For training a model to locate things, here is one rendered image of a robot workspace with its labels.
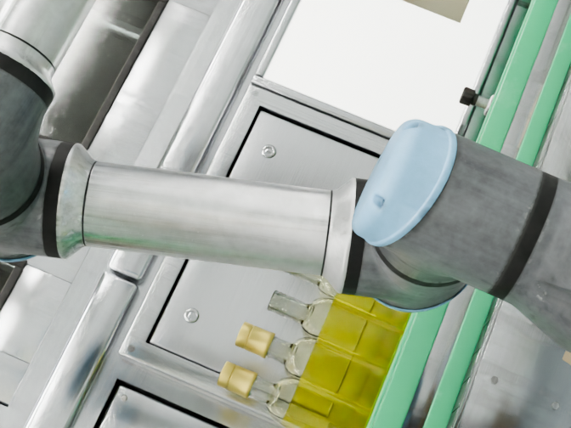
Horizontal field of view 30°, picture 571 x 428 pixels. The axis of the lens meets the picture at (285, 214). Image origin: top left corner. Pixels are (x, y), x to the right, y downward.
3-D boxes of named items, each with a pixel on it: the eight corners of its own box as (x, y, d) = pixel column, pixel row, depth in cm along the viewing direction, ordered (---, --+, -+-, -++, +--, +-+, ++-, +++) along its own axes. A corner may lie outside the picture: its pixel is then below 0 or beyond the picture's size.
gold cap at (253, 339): (275, 335, 142) (245, 322, 142) (274, 332, 138) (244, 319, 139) (265, 359, 141) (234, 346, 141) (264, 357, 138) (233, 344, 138)
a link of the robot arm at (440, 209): (505, 276, 85) (349, 207, 86) (471, 312, 98) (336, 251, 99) (556, 148, 88) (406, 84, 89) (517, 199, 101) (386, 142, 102)
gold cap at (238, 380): (247, 396, 135) (216, 382, 136) (246, 401, 139) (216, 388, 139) (258, 370, 137) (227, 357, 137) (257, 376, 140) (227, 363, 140)
